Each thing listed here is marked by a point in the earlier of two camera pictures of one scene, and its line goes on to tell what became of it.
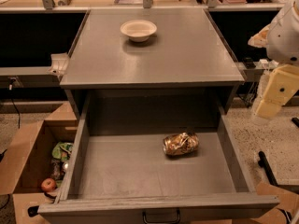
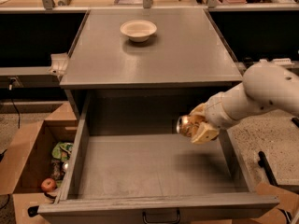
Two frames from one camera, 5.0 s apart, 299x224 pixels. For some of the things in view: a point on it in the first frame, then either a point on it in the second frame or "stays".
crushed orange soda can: (180, 144) to (185, 123)
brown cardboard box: (25, 163) stays
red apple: (49, 185) stays
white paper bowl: (138, 30) stays
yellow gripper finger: (282, 86) to (205, 133)
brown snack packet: (55, 166) stays
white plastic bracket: (59, 64) stays
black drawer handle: (160, 222) stays
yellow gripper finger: (265, 38) to (200, 109)
